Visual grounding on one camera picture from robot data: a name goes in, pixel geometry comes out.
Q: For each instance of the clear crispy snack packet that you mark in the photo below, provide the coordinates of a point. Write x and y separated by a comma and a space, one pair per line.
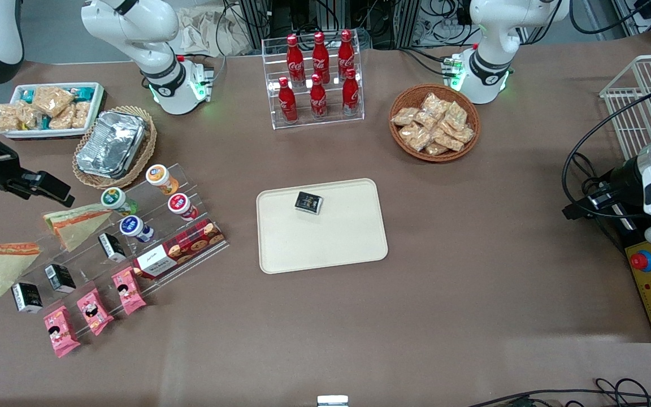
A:
425, 120
29, 116
52, 100
403, 116
455, 114
81, 113
448, 141
433, 103
6, 118
63, 120
463, 134
415, 137
436, 149

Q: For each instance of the blue lid cup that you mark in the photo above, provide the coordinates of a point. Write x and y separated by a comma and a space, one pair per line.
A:
132, 227

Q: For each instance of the orange lid cup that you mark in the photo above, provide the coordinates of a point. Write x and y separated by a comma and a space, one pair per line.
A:
160, 177

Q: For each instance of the oval wicker basket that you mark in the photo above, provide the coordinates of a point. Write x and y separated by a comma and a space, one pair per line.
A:
149, 144

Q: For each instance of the small white device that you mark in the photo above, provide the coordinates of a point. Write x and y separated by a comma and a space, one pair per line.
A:
332, 401

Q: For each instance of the green lid cup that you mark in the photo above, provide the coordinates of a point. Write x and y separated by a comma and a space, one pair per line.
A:
113, 199

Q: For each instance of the round wicker basket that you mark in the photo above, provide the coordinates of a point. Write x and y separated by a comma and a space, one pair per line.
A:
402, 102

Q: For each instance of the red lid cup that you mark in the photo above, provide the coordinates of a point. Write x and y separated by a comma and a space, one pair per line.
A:
180, 204

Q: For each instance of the pink cartoon snack pack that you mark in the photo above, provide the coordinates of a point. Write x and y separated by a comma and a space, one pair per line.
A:
95, 311
128, 290
61, 332

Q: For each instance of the beige plastic tray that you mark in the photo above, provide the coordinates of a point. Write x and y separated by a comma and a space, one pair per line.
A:
354, 237

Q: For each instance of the red cola bottle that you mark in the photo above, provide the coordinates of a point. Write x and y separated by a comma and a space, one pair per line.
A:
351, 95
287, 104
295, 59
346, 53
318, 100
320, 56

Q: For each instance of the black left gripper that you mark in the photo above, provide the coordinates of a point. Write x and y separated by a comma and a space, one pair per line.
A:
621, 178

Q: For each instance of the silver foil container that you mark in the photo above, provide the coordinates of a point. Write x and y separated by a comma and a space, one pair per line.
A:
111, 144

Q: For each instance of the crumpled beige cloth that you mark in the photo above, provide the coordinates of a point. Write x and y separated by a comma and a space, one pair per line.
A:
201, 31

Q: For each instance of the white rectangular dish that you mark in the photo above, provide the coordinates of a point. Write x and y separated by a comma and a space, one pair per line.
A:
96, 107

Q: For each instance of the clear acrylic bottle rack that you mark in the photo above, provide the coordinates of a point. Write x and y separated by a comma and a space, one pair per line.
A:
334, 121

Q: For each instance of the teal snack packet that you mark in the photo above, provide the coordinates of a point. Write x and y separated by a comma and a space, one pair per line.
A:
27, 96
44, 123
83, 93

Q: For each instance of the clear acrylic stepped display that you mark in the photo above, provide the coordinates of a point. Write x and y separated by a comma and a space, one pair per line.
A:
150, 198

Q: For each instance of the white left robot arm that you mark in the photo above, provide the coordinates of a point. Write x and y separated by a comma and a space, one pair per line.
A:
489, 56

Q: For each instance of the small black box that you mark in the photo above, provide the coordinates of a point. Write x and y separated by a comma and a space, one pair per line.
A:
27, 297
309, 203
60, 278
112, 247

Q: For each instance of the triangular sandwich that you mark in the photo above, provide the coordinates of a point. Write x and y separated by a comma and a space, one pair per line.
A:
77, 226
6, 271

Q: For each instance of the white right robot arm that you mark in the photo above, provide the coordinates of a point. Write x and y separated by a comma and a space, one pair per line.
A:
133, 28

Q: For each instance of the red plaid cookie box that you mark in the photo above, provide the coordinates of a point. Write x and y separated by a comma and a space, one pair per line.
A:
181, 249

